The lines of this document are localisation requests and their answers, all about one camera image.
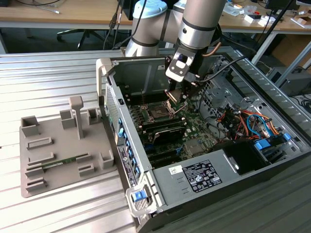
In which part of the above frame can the brown curved cable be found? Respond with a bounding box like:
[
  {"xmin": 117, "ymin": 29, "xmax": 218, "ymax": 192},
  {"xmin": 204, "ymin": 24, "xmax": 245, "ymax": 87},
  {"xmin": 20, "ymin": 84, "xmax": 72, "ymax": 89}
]
[{"xmin": 203, "ymin": 42, "xmax": 222, "ymax": 58}]

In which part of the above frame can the clear plastic bag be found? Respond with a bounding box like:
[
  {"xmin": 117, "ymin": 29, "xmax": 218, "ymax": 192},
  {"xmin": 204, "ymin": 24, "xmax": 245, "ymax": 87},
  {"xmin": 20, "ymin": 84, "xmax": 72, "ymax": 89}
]
[{"xmin": 222, "ymin": 2, "xmax": 246, "ymax": 17}]

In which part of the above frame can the orange data cable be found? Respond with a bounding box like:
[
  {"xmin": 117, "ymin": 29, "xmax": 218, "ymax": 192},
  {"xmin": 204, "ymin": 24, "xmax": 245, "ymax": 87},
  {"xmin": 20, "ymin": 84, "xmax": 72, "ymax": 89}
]
[{"xmin": 239, "ymin": 110, "xmax": 284, "ymax": 136}]

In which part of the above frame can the black clip RAM slot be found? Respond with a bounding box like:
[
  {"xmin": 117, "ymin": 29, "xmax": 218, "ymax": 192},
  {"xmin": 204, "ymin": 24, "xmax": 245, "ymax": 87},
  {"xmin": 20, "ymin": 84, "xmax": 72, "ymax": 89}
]
[
  {"xmin": 139, "ymin": 116, "xmax": 184, "ymax": 126},
  {"xmin": 141, "ymin": 121, "xmax": 186, "ymax": 131}
]

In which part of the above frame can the blue data cable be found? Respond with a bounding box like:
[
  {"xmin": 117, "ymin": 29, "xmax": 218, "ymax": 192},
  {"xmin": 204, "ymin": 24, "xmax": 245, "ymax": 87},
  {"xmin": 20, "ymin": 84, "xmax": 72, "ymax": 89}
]
[{"xmin": 246, "ymin": 113, "xmax": 272, "ymax": 139}]

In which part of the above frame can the wooden desk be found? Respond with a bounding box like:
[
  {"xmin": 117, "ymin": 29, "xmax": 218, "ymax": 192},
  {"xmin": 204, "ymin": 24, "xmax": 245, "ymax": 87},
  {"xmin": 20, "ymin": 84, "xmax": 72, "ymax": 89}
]
[
  {"xmin": 217, "ymin": 0, "xmax": 311, "ymax": 37},
  {"xmin": 0, "ymin": 0, "xmax": 134, "ymax": 29}
]

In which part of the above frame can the grey parts rack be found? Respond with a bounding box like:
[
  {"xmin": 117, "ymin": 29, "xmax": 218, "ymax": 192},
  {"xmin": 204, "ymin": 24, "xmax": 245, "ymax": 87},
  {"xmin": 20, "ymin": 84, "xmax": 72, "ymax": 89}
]
[{"xmin": 18, "ymin": 95, "xmax": 118, "ymax": 199}]

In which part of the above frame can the white clip RAM slot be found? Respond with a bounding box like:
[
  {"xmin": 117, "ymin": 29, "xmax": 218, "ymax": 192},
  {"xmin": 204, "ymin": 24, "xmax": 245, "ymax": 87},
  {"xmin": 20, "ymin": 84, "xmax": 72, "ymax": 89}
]
[
  {"xmin": 142, "ymin": 123, "xmax": 187, "ymax": 133},
  {"xmin": 140, "ymin": 118, "xmax": 185, "ymax": 128}
]

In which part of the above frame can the grey computer box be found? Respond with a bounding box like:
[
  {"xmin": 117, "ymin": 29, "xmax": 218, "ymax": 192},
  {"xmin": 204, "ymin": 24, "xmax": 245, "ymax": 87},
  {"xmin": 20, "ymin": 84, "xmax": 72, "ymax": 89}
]
[{"xmin": 266, "ymin": 65, "xmax": 311, "ymax": 98}]

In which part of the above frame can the blue case latch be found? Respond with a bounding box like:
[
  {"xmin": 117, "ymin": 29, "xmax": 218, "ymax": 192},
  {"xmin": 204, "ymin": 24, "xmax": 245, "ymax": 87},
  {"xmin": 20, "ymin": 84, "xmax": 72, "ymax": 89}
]
[{"xmin": 130, "ymin": 191, "xmax": 144, "ymax": 202}]

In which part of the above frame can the open PC case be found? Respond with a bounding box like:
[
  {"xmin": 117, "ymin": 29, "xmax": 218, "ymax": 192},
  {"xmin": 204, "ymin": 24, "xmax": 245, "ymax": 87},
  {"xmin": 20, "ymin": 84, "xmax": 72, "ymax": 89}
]
[{"xmin": 95, "ymin": 45, "xmax": 311, "ymax": 233}]

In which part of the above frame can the large brown cardboard box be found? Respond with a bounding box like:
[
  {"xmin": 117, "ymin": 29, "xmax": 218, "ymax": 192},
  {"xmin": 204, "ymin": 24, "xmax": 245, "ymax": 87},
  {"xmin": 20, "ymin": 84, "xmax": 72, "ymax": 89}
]
[{"xmin": 271, "ymin": 33, "xmax": 311, "ymax": 67}]

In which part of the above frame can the black camera cable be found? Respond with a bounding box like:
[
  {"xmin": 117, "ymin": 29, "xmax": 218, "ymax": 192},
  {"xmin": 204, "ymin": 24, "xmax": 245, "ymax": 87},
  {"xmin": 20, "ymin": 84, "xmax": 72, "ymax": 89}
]
[{"xmin": 195, "ymin": 56, "xmax": 246, "ymax": 83}]

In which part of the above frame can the black hanging cable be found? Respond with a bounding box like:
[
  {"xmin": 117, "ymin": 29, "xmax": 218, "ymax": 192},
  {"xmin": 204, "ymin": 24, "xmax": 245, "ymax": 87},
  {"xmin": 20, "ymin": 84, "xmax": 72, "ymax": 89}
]
[{"xmin": 103, "ymin": 0, "xmax": 123, "ymax": 50}]

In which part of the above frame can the black office chair base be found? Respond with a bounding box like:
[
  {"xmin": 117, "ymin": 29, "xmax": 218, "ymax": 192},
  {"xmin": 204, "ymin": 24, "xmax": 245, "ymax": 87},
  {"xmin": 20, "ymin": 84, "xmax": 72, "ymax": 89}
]
[{"xmin": 57, "ymin": 28, "xmax": 109, "ymax": 50}]

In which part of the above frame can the small open cardboard box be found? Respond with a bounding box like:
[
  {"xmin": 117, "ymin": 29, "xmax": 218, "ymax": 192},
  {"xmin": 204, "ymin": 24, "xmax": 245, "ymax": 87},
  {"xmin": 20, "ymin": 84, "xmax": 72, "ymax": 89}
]
[{"xmin": 295, "ymin": 16, "xmax": 311, "ymax": 28}]

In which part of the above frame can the metal socket cover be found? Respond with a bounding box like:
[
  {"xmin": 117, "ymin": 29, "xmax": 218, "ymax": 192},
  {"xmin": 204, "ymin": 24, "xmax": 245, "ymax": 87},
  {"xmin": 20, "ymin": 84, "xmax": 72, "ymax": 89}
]
[{"xmin": 166, "ymin": 100, "xmax": 189, "ymax": 115}]

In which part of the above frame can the silver metal drive cage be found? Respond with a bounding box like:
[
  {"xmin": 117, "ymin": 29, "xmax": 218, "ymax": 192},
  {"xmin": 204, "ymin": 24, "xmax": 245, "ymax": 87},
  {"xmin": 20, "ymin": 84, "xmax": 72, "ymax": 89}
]
[{"xmin": 198, "ymin": 54, "xmax": 246, "ymax": 122}]

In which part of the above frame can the black stand pole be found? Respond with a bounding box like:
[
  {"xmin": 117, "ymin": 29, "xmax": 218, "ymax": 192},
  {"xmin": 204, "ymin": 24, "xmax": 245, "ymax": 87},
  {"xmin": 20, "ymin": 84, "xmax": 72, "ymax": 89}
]
[{"xmin": 249, "ymin": 0, "xmax": 295, "ymax": 64}]

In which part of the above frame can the black expansion slot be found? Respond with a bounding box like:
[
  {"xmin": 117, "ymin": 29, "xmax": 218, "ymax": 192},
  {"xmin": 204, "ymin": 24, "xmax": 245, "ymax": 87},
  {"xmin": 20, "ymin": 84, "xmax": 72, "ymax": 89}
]
[
  {"xmin": 149, "ymin": 154, "xmax": 183, "ymax": 168},
  {"xmin": 147, "ymin": 147, "xmax": 182, "ymax": 160}
]

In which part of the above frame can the green RAM stick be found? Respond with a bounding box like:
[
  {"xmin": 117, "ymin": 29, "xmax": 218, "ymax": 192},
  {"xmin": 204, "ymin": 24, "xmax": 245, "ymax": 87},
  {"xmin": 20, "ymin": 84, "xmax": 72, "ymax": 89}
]
[{"xmin": 40, "ymin": 156, "xmax": 79, "ymax": 168}]

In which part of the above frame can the grey power supply unit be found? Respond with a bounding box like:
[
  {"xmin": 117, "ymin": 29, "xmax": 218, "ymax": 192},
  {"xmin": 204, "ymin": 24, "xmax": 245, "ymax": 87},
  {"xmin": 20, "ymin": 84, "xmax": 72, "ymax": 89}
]
[{"xmin": 152, "ymin": 148, "xmax": 241, "ymax": 207}]

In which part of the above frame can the black graphics card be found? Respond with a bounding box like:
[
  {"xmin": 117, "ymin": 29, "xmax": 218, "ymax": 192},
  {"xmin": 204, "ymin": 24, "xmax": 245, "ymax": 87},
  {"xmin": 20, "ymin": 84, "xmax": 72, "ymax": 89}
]
[{"xmin": 145, "ymin": 126, "xmax": 187, "ymax": 147}]

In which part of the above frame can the blue disk carrier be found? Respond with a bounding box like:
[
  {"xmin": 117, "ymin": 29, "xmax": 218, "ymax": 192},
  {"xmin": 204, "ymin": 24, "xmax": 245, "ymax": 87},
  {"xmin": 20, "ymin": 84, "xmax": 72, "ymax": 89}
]
[{"xmin": 254, "ymin": 139, "xmax": 272, "ymax": 154}]

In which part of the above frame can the black monitor base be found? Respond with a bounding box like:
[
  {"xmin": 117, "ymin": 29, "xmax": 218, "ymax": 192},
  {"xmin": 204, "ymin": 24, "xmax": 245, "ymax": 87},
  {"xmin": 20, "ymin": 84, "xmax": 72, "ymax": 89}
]
[{"xmin": 264, "ymin": 0, "xmax": 284, "ymax": 11}]

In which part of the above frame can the green motherboard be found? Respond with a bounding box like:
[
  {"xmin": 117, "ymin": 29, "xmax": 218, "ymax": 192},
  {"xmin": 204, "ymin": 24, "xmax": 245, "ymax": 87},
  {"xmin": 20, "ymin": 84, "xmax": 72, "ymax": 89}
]
[{"xmin": 126, "ymin": 92, "xmax": 221, "ymax": 169}]

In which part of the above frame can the red black wire bundle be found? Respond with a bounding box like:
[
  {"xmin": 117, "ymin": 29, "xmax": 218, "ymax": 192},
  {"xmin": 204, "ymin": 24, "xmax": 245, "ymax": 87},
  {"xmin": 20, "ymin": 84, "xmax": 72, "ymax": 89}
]
[{"xmin": 217, "ymin": 106, "xmax": 247, "ymax": 140}]

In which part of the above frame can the silver pen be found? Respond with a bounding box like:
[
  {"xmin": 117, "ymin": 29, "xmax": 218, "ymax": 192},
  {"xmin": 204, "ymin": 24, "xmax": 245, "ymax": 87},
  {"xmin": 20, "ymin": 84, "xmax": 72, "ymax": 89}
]
[{"xmin": 38, "ymin": 6, "xmax": 61, "ymax": 15}]

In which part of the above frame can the CPU socket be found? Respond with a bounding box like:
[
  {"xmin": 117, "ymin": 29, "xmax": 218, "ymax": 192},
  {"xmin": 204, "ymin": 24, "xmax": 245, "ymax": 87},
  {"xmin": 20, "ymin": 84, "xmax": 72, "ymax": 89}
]
[{"xmin": 145, "ymin": 103, "xmax": 171, "ymax": 123}]

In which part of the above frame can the silver green CPU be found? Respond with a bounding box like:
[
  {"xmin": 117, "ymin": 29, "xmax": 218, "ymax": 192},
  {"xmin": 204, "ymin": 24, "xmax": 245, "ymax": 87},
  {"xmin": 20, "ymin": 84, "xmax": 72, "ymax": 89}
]
[{"xmin": 164, "ymin": 89, "xmax": 182, "ymax": 104}]

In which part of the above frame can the small white box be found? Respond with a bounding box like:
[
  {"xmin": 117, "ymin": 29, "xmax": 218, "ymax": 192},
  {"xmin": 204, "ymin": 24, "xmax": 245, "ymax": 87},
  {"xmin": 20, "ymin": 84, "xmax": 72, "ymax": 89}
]
[
  {"xmin": 257, "ymin": 17, "xmax": 276, "ymax": 27},
  {"xmin": 244, "ymin": 14, "xmax": 262, "ymax": 24}
]

